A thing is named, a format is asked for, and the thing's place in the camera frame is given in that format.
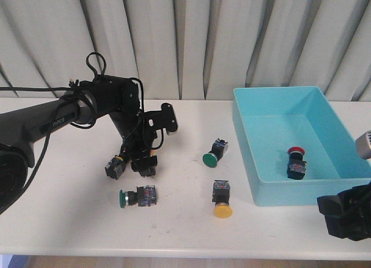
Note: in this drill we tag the small red push button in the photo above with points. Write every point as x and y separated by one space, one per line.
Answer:
115 167

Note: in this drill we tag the red mushroom push button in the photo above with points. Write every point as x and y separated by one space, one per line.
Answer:
296 167

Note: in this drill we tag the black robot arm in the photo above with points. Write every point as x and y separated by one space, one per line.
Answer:
25 133

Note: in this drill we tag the grey pleated curtain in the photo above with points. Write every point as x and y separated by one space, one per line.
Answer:
191 49

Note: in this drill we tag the light blue plastic box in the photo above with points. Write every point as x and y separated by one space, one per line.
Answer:
269 121

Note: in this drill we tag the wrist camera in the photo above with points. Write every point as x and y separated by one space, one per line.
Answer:
162 119
363 145

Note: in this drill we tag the yellow push button front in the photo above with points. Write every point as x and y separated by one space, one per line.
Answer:
220 198

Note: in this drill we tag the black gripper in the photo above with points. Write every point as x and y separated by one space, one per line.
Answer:
347 214
138 153

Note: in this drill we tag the green push button near box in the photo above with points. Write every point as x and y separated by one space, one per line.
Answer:
219 147

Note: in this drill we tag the green push button left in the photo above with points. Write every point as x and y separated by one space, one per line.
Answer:
144 196

